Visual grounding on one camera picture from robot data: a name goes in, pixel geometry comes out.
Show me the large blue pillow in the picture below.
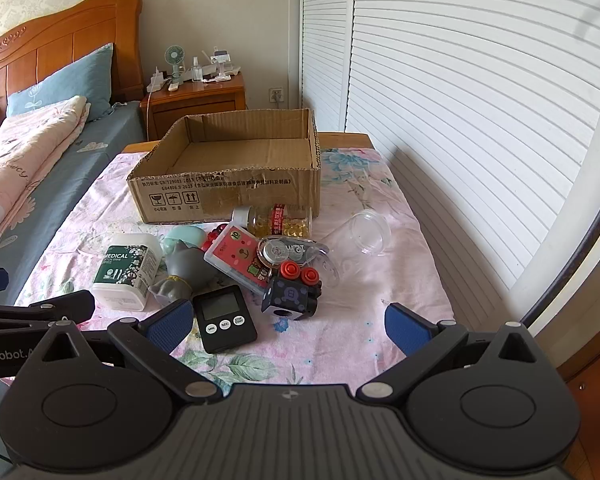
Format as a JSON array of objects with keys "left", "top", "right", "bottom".
[{"left": 5, "top": 42, "right": 115, "bottom": 123}]

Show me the amber capsule bottle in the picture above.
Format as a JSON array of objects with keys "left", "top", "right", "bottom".
[{"left": 231, "top": 203, "right": 314, "bottom": 240}]

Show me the pink flat plastic case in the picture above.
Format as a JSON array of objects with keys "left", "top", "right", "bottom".
[{"left": 203, "top": 226, "right": 276, "bottom": 297}]

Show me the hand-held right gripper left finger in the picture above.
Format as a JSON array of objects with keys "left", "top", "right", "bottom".
[{"left": 30, "top": 298, "right": 221, "bottom": 404}]

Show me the clear plastic jar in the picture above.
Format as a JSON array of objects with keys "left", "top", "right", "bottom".
[{"left": 316, "top": 210, "right": 392, "bottom": 289}]

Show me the pink floral tablecloth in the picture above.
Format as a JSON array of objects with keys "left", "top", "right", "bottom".
[{"left": 15, "top": 147, "right": 457, "bottom": 397}]

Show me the pink floral quilt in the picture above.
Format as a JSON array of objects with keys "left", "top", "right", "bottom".
[{"left": 0, "top": 95, "right": 91, "bottom": 267}]

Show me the mint green egg-shaped toy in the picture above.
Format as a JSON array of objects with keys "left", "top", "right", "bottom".
[{"left": 160, "top": 225, "right": 207, "bottom": 257}]

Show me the wooden bed headboard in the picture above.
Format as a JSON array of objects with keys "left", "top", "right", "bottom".
[{"left": 0, "top": 0, "right": 146, "bottom": 111}]

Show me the narrow white louvred door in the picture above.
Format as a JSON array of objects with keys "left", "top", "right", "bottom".
[{"left": 300, "top": 0, "right": 357, "bottom": 134}]

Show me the clear correction tape dispenser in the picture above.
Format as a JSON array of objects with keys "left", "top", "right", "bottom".
[{"left": 256, "top": 235, "right": 331, "bottom": 267}]

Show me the grey elephant toy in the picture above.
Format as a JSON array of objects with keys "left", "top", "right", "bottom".
[{"left": 149, "top": 240, "right": 222, "bottom": 306}]

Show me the wooden nightstand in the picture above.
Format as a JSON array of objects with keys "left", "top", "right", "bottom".
[{"left": 140, "top": 72, "right": 247, "bottom": 142}]

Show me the black cube with red buttons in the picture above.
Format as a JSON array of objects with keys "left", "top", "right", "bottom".
[{"left": 261, "top": 260, "right": 324, "bottom": 322}]

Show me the cardboard box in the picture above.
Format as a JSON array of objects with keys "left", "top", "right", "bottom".
[{"left": 126, "top": 108, "right": 324, "bottom": 226}]

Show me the wide white louvred door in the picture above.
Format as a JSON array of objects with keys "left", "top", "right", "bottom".
[{"left": 345, "top": 0, "right": 600, "bottom": 292}]

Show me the black digital timer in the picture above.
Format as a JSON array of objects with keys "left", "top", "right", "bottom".
[{"left": 192, "top": 284, "right": 259, "bottom": 355}]

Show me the white green-label swab container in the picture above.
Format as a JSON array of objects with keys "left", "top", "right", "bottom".
[{"left": 91, "top": 232, "right": 162, "bottom": 313}]

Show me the white phone stand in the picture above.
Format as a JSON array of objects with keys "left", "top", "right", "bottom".
[{"left": 200, "top": 47, "right": 232, "bottom": 82}]

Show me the small red toy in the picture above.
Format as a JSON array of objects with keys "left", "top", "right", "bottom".
[{"left": 202, "top": 225, "right": 228, "bottom": 253}]

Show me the small green desk fan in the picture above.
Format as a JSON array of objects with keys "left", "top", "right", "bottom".
[{"left": 164, "top": 45, "right": 187, "bottom": 86}]

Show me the blue bed sheet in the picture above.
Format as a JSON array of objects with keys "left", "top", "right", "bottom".
[{"left": 0, "top": 105, "right": 148, "bottom": 461}]

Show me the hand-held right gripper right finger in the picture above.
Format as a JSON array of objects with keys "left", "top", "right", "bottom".
[{"left": 356, "top": 303, "right": 551, "bottom": 404}]

